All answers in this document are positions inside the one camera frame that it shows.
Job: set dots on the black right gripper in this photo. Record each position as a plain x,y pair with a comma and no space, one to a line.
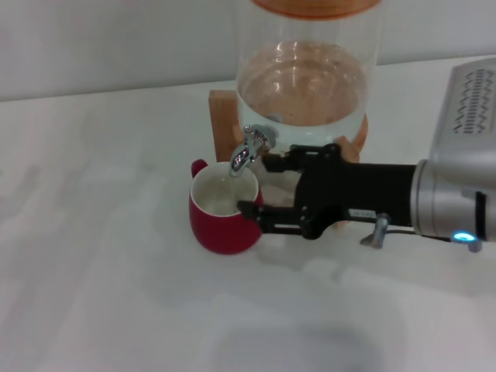
356,190

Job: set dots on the red ceramic cup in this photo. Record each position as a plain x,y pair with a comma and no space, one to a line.
221,236

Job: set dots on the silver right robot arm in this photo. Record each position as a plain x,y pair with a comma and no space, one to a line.
438,193

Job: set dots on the chrome faucet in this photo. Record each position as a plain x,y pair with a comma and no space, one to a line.
244,155

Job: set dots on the wooden dispenser stand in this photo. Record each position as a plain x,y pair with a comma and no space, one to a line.
222,124

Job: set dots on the glass water dispenser jar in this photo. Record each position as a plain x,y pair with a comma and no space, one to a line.
310,97

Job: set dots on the wooden dispenser lid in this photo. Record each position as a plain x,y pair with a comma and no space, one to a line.
310,7

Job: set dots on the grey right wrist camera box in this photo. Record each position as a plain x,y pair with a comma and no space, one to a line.
465,116

